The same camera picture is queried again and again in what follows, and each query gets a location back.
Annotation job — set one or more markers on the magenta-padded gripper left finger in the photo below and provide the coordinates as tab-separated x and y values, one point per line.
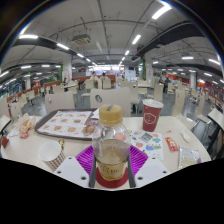
83	160

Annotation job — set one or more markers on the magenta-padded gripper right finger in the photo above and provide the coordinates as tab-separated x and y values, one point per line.
140	160

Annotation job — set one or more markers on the clear bottle with yellow cap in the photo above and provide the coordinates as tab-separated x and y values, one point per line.
111	150

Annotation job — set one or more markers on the colourful sticker sheet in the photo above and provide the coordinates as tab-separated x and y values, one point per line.
148	143

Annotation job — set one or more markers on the brown food piece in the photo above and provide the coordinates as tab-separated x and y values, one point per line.
89	130

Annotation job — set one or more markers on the white patterned paper cup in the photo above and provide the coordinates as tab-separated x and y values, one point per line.
51	156

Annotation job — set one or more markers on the red sauce packet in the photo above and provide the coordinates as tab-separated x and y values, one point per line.
24	135
172	144

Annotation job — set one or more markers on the printed paper tray liner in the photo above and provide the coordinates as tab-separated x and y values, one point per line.
63	123

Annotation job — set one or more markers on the red paper cup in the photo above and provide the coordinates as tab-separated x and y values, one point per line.
152	116

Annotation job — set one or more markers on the white paper napkin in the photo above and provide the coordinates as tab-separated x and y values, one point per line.
95	114

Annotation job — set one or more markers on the white sachet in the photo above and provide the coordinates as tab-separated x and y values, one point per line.
185	136

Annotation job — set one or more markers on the dark food tray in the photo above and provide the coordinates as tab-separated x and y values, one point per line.
38	128

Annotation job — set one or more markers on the beige chairs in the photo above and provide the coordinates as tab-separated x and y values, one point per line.
113	96

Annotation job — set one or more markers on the crumpled food wrapper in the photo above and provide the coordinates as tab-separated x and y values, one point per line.
25	121

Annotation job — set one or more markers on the small red card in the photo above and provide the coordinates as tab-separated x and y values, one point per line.
4	141

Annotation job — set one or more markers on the person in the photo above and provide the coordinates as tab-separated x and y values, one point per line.
104	77
94	76
166	80

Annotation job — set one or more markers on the ceiling air conditioner unit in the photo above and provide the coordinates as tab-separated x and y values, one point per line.
81	39

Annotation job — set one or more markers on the ceiling lights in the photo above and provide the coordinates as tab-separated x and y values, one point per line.
136	39

